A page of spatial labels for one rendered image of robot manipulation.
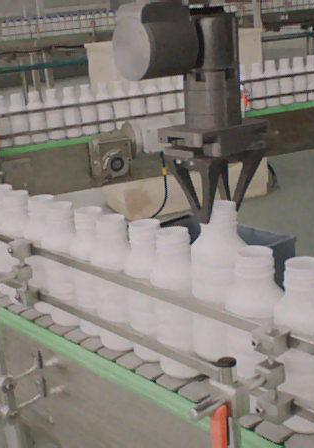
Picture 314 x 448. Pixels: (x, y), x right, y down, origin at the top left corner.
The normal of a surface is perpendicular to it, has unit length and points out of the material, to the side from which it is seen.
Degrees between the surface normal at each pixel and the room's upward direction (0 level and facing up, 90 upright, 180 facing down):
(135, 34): 88
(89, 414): 90
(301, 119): 91
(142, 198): 90
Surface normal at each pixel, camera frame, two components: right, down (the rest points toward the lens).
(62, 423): -0.76, 0.25
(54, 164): 0.37, 0.22
